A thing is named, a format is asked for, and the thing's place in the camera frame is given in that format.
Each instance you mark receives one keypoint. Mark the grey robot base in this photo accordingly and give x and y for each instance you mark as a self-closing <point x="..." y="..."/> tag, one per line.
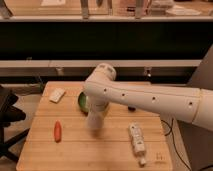
<point x="198" y="142"/>

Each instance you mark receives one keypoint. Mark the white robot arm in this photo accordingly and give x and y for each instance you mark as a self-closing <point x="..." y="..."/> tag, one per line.
<point x="191" y="105"/>

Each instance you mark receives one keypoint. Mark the green bowl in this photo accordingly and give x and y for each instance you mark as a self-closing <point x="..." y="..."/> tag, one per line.
<point x="82" y="103"/>

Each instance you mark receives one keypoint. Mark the clear plastic bottle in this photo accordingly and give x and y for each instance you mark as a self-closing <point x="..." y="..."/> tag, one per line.
<point x="138" y="144"/>

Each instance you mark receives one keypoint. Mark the orange carrot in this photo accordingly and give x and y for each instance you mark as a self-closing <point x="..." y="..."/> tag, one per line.
<point x="57" y="132"/>

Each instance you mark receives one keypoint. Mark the black office chair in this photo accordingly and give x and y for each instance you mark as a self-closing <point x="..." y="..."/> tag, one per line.
<point x="8" y="114"/>

